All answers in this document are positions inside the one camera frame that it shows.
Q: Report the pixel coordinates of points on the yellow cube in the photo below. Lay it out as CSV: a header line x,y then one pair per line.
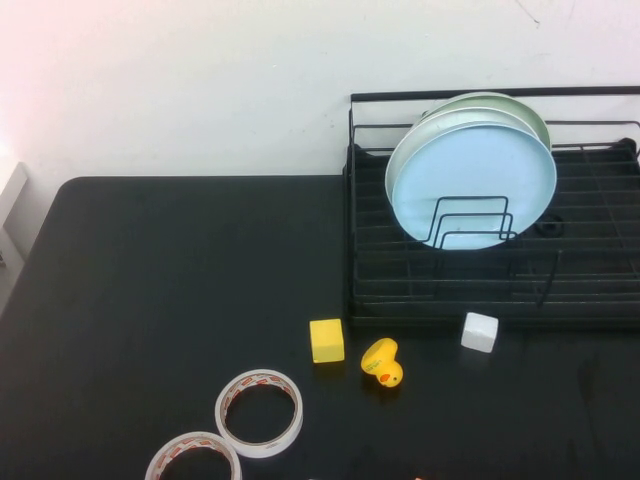
x,y
327,342

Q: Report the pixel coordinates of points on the white cube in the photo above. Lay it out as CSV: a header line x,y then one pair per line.
x,y
480,332

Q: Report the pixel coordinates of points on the light blue round plate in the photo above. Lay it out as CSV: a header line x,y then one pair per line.
x,y
475,175

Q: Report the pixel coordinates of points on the yellow rubber duck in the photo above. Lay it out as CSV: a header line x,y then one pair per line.
x,y
382,362

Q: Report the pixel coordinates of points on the pale green round plate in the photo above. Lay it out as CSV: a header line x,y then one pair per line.
x,y
520,112

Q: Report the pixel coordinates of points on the white adhesive tape roll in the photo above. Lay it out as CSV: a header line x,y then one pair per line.
x,y
222,400
165,452

